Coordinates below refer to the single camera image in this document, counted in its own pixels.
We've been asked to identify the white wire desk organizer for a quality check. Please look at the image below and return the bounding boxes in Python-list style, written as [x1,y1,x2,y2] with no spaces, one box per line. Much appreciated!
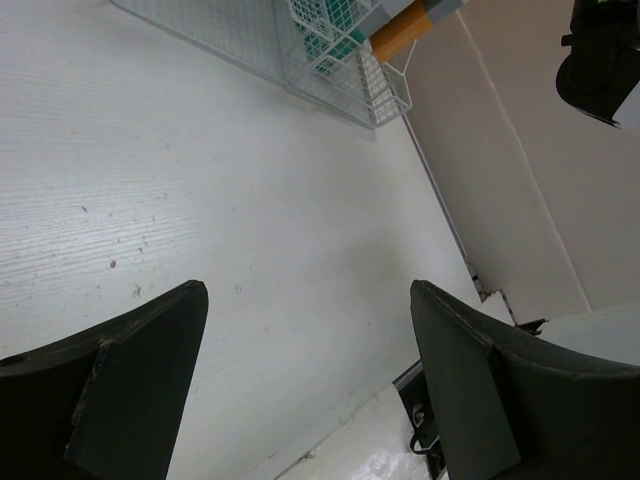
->
[115,0,412,129]

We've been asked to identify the green notebook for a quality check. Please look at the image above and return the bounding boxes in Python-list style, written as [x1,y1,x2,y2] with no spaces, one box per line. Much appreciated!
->
[290,0,371,77]

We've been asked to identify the orange notebook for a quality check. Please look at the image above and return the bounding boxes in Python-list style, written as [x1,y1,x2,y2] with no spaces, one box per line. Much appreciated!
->
[369,0,466,63]

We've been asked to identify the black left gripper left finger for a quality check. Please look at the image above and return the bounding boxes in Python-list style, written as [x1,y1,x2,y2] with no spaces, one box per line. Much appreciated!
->
[1,280,208,479]

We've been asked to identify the metal rail at right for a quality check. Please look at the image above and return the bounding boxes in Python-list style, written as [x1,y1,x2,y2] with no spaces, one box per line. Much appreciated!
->
[401,114,517,326]

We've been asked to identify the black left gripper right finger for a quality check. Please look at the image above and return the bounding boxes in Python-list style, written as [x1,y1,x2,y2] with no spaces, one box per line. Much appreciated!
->
[410,280,639,479]

